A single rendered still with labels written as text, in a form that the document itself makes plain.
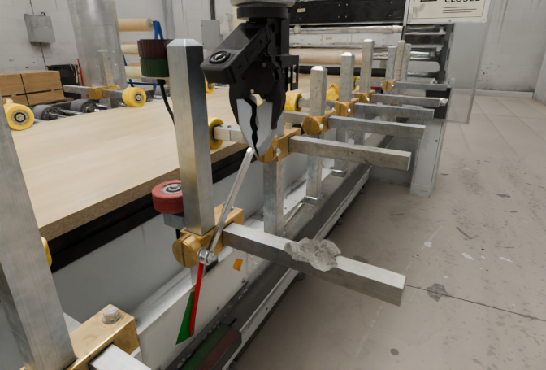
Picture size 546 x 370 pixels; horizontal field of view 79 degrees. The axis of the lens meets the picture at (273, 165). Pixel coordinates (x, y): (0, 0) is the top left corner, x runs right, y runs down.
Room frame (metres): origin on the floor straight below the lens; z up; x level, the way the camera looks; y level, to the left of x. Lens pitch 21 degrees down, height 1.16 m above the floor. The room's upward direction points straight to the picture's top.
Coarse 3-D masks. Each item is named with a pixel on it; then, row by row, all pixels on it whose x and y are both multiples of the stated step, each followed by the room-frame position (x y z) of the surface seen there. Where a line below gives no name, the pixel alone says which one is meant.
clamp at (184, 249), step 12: (216, 216) 0.52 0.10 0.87; (228, 216) 0.52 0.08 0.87; (240, 216) 0.54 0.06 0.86; (180, 240) 0.44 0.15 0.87; (192, 240) 0.45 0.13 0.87; (204, 240) 0.45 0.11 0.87; (180, 252) 0.44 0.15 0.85; (192, 252) 0.43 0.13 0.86; (216, 252) 0.47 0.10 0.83; (192, 264) 0.43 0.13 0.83
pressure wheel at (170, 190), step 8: (160, 184) 0.58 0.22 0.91; (168, 184) 0.58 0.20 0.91; (176, 184) 0.58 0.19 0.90; (152, 192) 0.54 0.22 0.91; (160, 192) 0.54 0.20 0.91; (168, 192) 0.55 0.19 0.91; (176, 192) 0.55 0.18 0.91; (160, 200) 0.52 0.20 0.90; (168, 200) 0.52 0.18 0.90; (176, 200) 0.52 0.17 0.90; (160, 208) 0.53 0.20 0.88; (168, 208) 0.52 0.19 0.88; (176, 208) 0.52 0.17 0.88; (176, 232) 0.56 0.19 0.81
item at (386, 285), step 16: (176, 224) 0.54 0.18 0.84; (224, 240) 0.49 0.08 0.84; (240, 240) 0.47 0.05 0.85; (256, 240) 0.46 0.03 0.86; (272, 240) 0.46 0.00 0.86; (288, 240) 0.46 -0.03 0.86; (272, 256) 0.44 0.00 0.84; (288, 256) 0.43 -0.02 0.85; (336, 256) 0.41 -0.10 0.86; (304, 272) 0.41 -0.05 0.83; (320, 272) 0.40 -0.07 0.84; (336, 272) 0.39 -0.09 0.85; (352, 272) 0.38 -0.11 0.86; (368, 272) 0.38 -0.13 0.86; (384, 272) 0.38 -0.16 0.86; (352, 288) 0.38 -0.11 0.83; (368, 288) 0.37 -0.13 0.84; (384, 288) 0.36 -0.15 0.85; (400, 288) 0.35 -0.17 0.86; (400, 304) 0.35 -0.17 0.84
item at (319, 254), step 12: (312, 240) 0.42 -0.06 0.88; (324, 240) 0.44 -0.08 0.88; (288, 252) 0.42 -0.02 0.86; (300, 252) 0.41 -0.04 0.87; (312, 252) 0.42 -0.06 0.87; (324, 252) 0.40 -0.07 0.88; (336, 252) 0.42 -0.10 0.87; (312, 264) 0.39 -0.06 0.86; (324, 264) 0.39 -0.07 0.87; (336, 264) 0.39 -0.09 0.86
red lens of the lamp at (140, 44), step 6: (138, 42) 0.48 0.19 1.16; (144, 42) 0.48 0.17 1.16; (150, 42) 0.47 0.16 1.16; (156, 42) 0.47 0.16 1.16; (162, 42) 0.48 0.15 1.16; (168, 42) 0.48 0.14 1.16; (138, 48) 0.49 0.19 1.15; (144, 48) 0.48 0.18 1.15; (150, 48) 0.47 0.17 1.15; (156, 48) 0.47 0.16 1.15; (162, 48) 0.48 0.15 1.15; (144, 54) 0.48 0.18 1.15; (150, 54) 0.47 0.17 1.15; (156, 54) 0.47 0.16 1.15; (162, 54) 0.48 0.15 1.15
